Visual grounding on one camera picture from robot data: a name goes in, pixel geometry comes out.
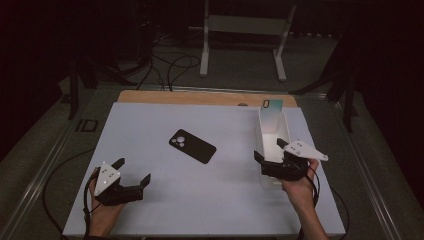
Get person's right hand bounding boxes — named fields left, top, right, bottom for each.
left=281, top=158, right=321, bottom=214

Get metal floor rail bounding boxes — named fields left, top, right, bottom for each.
left=331, top=98, right=403, bottom=240
left=0, top=89, right=101, bottom=240

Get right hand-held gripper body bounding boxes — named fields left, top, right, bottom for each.
left=261, top=139, right=329, bottom=183

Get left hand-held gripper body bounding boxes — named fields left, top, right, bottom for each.
left=93, top=161, right=145, bottom=207

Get black floor cables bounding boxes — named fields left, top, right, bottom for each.
left=136, top=33, right=203, bottom=92

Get left hand-held gripper black cable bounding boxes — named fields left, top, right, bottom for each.
left=42, top=148, right=101, bottom=240

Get black phone case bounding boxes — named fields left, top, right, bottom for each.
left=168, top=128, right=218, bottom=165

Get person's left hand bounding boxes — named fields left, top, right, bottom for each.
left=87, top=166, right=126, bottom=238

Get grey metal stand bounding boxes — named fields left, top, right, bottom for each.
left=189, top=0, right=298, bottom=83

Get white plastic container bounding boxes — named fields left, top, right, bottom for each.
left=254, top=106, right=293, bottom=190

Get black floor bracket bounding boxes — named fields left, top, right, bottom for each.
left=75, top=118, right=100, bottom=133

